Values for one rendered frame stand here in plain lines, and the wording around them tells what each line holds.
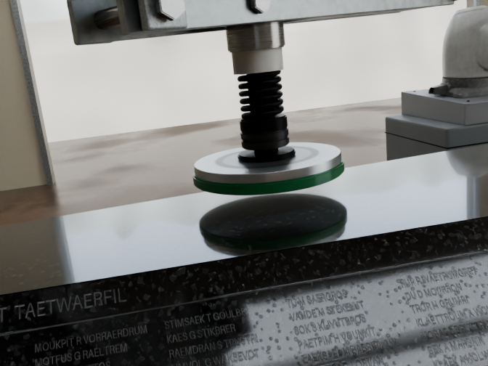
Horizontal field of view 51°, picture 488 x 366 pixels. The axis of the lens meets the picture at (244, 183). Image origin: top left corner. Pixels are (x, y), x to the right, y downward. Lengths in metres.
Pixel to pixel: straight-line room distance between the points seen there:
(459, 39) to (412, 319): 1.36
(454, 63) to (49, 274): 1.50
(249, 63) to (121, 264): 0.31
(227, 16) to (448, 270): 0.37
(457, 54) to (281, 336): 1.42
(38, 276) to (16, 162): 5.09
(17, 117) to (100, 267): 5.06
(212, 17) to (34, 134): 5.04
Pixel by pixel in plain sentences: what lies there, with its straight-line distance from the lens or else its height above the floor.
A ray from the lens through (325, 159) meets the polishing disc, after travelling 0.70.
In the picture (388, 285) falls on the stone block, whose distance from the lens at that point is 0.56.
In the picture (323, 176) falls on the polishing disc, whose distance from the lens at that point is 0.68.
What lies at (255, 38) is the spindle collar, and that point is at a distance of 0.70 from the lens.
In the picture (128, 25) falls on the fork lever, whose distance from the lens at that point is 0.55.
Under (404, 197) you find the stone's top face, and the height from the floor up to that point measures 0.87.
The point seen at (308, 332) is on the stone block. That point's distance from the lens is 0.53.
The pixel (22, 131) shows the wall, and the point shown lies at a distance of 5.61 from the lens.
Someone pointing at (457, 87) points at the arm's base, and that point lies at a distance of 1.83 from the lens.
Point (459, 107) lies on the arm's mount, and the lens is 1.69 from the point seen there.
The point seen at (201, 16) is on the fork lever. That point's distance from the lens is 0.60.
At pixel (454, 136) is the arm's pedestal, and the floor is 0.77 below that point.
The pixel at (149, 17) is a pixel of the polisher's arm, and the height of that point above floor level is 1.11.
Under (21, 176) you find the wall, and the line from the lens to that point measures 5.69.
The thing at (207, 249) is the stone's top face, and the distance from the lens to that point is 0.58.
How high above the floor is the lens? 1.07
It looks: 14 degrees down
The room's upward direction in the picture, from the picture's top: 6 degrees counter-clockwise
